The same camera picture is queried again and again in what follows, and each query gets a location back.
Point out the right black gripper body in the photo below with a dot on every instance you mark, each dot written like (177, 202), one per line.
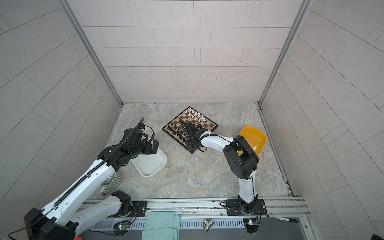
(190, 145)

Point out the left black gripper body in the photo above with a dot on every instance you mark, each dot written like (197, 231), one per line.
(146, 148)

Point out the white plastic tray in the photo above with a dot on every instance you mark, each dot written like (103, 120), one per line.
(150, 165)

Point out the folding chess board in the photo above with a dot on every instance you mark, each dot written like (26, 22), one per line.
(190, 121)

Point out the yellow plastic bowl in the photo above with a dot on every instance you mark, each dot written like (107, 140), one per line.
(255, 138)

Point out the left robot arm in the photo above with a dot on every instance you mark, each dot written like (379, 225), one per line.
(61, 219)

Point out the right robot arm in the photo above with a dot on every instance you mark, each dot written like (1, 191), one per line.
(241, 158)

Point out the striped grey cup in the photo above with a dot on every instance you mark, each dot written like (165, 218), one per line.
(111, 183)

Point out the green cloth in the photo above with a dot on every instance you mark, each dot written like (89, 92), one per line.
(162, 226)

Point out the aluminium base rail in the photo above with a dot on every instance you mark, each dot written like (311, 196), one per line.
(193, 208)

